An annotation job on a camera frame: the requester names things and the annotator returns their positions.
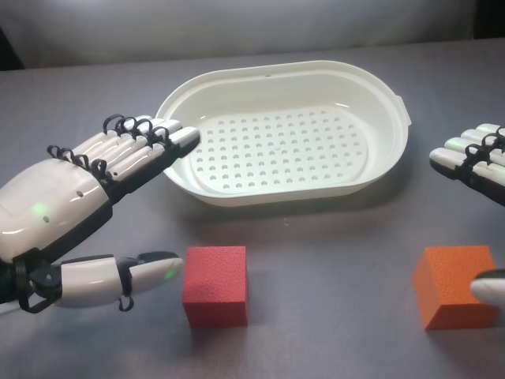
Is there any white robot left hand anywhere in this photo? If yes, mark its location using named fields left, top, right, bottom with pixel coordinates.
left=0, top=113, right=201, bottom=313

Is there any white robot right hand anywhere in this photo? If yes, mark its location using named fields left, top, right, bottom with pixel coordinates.
left=428, top=123, right=505, bottom=306

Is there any white oval plastic basin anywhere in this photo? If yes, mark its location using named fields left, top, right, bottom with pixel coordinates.
left=154, top=59, right=412, bottom=207

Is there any orange textured cube block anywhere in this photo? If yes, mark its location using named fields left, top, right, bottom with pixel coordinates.
left=411, top=245, right=498, bottom=331

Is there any white perforated drain insert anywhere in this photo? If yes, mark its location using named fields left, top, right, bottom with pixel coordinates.
left=188, top=105, right=380, bottom=197

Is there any red textured cube block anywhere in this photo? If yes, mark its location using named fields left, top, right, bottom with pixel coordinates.
left=181, top=245, right=250, bottom=329

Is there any grey table cloth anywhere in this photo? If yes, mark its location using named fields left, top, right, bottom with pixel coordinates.
left=0, top=58, right=505, bottom=379

